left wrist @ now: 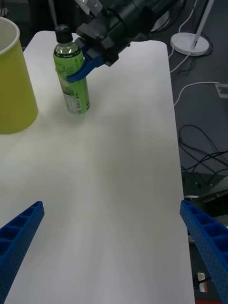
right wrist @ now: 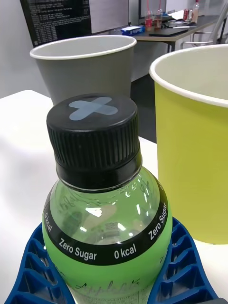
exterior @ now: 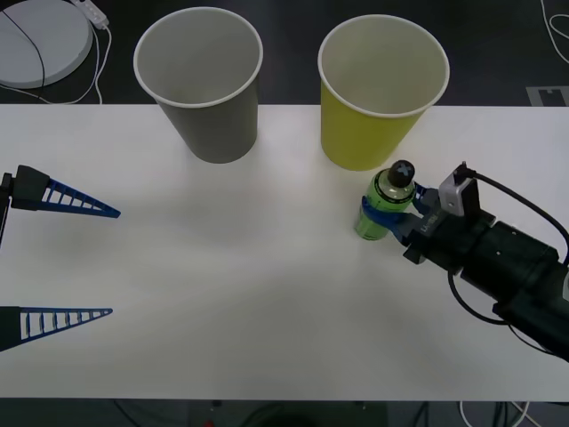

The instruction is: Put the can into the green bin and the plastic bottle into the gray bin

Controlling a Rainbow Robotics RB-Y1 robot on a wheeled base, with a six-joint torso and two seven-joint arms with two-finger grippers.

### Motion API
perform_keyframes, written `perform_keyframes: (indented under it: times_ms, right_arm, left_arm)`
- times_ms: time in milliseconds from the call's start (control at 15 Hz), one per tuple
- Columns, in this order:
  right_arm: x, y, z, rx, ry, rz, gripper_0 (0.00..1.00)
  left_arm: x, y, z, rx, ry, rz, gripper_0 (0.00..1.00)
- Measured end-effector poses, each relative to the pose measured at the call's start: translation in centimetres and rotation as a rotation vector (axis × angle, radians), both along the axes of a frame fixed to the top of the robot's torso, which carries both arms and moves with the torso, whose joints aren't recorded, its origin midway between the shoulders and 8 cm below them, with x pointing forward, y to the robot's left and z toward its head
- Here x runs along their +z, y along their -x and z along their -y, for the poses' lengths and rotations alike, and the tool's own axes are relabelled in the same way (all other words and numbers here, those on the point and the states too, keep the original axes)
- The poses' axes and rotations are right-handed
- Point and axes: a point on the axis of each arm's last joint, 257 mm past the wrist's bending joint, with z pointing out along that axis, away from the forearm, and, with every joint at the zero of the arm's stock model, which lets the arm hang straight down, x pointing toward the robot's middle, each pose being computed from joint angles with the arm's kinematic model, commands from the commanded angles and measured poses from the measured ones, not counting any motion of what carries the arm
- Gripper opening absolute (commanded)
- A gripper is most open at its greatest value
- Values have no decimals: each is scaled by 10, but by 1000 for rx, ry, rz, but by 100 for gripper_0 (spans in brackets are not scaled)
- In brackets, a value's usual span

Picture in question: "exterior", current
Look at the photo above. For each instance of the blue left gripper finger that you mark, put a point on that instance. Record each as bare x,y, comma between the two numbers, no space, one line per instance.
31,189
10,327

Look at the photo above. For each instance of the green bottle with black cap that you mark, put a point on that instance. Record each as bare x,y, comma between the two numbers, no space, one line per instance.
387,195

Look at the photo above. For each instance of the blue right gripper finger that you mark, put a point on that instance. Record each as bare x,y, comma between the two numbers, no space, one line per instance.
395,222
430,199

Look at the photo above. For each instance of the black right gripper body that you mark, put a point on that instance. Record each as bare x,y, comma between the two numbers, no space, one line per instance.
449,244

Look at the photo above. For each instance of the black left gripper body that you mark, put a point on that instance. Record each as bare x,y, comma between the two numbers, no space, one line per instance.
4,195

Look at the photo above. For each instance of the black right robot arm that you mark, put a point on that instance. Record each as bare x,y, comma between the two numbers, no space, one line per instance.
520,262

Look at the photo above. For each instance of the white power strip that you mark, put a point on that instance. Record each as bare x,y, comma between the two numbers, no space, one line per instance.
95,12

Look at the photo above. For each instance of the yellow-green plastic bin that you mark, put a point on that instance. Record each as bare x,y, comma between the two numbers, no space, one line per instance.
355,133

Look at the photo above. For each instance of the white round floor stand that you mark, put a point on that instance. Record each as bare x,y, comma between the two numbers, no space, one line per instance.
58,40

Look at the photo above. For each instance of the grey plastic bin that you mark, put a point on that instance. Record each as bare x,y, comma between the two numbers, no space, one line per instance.
222,129

